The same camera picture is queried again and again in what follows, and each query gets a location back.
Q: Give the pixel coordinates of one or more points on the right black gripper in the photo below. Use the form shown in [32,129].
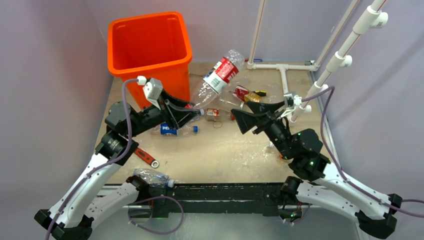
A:
[246,121]

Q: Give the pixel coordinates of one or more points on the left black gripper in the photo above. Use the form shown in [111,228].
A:
[174,115]

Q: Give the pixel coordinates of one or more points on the red cap small bottle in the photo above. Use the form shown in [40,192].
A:
[218,115]

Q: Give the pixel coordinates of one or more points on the red white label bottle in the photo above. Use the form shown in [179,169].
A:
[217,79]

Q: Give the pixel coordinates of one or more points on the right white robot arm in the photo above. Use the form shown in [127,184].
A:
[321,181]

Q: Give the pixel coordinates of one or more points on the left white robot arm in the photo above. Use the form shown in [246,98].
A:
[79,212]

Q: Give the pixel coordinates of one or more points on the orange plastic bin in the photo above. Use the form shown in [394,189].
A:
[153,45]

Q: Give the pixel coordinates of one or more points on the Pepsi label clear bottle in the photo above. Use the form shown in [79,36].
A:
[165,130]

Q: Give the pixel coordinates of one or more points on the red gold snack wrapper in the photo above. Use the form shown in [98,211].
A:
[245,95]

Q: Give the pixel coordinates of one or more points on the rubber band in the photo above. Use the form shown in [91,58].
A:
[217,124]

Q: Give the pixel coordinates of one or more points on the yellow black screwdriver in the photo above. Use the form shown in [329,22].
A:
[261,93]

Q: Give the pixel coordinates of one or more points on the crushed bottle at table edge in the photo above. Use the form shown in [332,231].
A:
[154,178]

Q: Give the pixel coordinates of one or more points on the white PVC diagonal pole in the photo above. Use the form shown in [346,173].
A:
[372,17]

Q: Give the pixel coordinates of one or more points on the red handle adjustable wrench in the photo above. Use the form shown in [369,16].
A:
[147,158]

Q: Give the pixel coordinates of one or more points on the white PVC pipe frame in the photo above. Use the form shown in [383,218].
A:
[297,35]

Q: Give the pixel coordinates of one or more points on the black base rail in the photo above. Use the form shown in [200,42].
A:
[270,199]

